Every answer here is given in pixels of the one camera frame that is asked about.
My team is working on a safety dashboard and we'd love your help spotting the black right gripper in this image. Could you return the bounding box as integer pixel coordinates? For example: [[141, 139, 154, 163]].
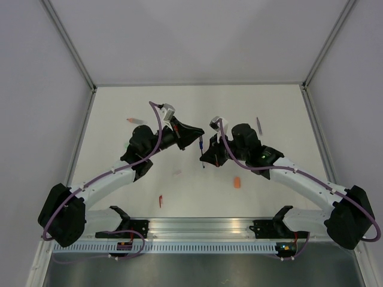
[[201, 131, 249, 166]]

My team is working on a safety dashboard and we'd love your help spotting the aluminium mounting rail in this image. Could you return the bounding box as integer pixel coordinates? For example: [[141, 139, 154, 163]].
[[40, 217, 354, 240]]

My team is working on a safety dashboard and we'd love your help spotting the orange highlighter pen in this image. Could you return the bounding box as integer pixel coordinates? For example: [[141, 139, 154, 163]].
[[127, 118, 146, 125]]

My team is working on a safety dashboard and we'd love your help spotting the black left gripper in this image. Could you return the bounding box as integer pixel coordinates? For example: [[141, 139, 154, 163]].
[[145, 117, 205, 158]]

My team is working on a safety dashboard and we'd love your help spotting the right aluminium frame post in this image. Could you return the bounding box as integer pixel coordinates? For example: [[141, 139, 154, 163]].
[[302, 0, 358, 90]]

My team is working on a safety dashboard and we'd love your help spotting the left aluminium frame post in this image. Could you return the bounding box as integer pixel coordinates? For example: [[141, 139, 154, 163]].
[[39, 0, 97, 93]]

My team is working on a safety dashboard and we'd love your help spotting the white slotted cable duct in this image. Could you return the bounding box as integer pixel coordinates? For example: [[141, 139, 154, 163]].
[[53, 240, 278, 254]]

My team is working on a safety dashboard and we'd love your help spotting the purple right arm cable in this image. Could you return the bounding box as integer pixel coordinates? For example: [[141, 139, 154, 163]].
[[218, 118, 382, 261]]

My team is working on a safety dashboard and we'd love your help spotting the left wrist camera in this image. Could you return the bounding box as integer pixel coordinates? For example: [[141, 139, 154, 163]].
[[159, 103, 175, 128]]

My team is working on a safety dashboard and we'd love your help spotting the purple grey marker pen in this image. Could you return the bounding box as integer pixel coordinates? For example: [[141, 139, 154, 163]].
[[256, 117, 263, 136]]

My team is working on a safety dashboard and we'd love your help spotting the aluminium frame post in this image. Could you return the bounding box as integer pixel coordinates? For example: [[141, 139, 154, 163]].
[[39, 0, 97, 93], [302, 0, 358, 90]]

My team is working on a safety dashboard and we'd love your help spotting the blue gel pen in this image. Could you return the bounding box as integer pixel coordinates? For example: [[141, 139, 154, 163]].
[[199, 136, 205, 169]]

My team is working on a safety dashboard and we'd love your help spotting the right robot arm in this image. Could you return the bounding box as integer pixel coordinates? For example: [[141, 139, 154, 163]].
[[200, 117, 382, 250]]

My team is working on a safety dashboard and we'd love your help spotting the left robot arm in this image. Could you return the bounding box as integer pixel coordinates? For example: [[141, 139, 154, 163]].
[[38, 117, 204, 248]]

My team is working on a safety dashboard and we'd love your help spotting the orange highlighter cap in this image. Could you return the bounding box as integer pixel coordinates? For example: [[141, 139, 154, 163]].
[[233, 176, 241, 189]]

